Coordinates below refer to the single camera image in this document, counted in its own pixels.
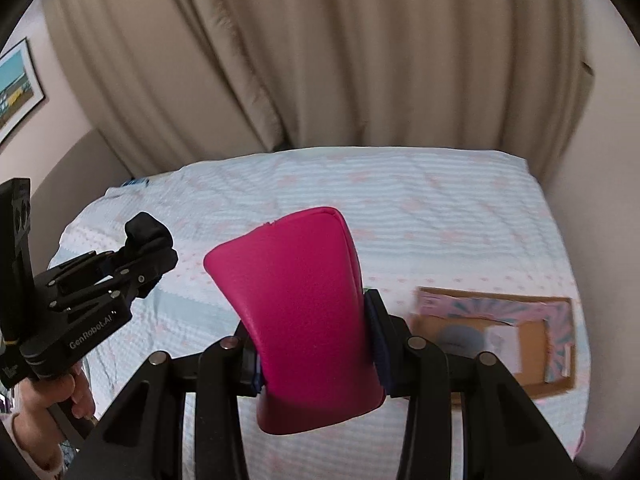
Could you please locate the person's left hand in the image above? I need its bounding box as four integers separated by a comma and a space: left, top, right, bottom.
19, 364, 97, 443

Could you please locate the white soft item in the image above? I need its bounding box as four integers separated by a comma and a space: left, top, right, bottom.
484, 324, 522, 361

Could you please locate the bed with striped blanket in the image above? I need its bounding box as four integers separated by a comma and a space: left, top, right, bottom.
47, 147, 592, 480

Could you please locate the beige curtain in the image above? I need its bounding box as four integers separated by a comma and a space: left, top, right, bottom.
42, 0, 597, 177

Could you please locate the pink leather pouch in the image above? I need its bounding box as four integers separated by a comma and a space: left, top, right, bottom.
203, 206, 387, 436

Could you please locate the framed wall picture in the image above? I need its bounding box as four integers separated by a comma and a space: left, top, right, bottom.
0, 37, 47, 150

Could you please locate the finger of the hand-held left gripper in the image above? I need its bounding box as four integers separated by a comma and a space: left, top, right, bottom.
47, 257, 179, 313
46, 247, 132, 291

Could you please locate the cardboard box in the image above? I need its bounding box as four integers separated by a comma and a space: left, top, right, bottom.
406, 286, 577, 402

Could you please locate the person's left forearm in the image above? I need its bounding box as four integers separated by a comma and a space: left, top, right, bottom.
9, 411, 67, 478

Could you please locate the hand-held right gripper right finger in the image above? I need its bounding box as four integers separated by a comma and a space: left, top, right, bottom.
362, 287, 583, 480

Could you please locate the grey soft item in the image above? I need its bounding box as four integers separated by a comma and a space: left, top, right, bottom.
435, 324, 487, 357

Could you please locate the black cloth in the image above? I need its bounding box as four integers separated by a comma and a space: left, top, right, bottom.
123, 212, 179, 281

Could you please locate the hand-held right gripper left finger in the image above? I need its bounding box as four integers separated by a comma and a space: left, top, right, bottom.
82, 327, 266, 480

